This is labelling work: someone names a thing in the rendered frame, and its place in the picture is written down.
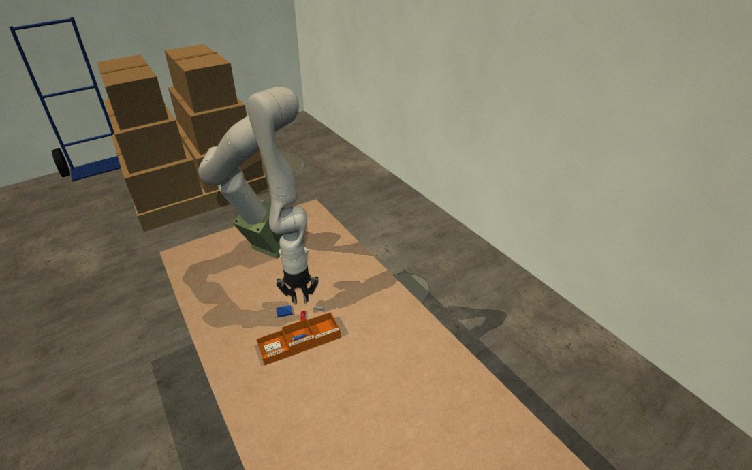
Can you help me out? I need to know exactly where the white domino tile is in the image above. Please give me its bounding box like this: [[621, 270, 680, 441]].
[[264, 341, 281, 353]]

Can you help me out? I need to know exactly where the blue rectangular block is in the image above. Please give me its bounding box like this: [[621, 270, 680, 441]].
[[277, 305, 292, 317]]

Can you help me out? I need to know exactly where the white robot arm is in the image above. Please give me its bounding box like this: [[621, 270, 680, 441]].
[[198, 87, 309, 274]]

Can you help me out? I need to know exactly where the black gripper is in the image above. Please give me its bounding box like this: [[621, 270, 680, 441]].
[[277, 265, 319, 304]]

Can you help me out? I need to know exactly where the orange three-compartment bin rack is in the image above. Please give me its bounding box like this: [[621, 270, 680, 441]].
[[257, 312, 341, 365]]

